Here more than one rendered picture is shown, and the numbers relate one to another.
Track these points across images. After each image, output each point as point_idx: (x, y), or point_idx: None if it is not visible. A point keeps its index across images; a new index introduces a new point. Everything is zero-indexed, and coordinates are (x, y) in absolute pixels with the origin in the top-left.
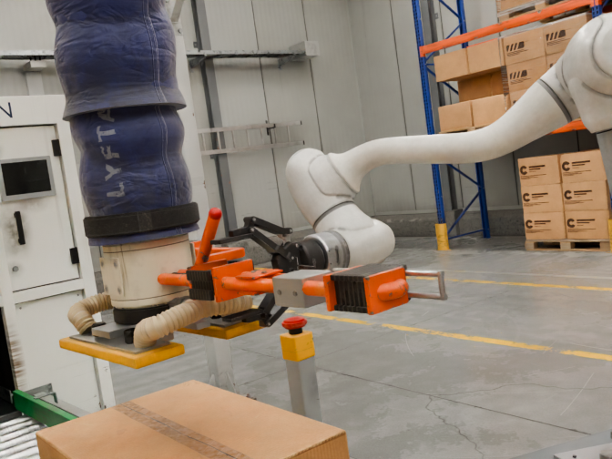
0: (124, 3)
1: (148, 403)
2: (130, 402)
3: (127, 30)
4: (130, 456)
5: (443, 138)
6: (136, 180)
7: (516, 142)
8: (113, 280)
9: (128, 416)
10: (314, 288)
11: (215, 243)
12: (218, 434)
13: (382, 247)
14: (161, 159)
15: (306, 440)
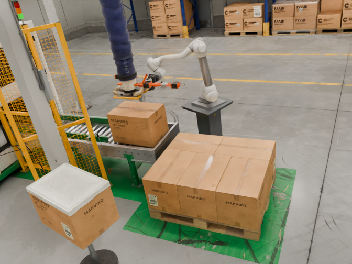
0: (127, 41)
1: (122, 106)
2: (118, 106)
3: (127, 45)
4: (132, 113)
5: (174, 55)
6: (130, 69)
7: (185, 56)
8: (125, 86)
9: (121, 108)
10: (168, 85)
11: (147, 79)
12: (143, 108)
13: (165, 74)
14: (132, 65)
15: (159, 106)
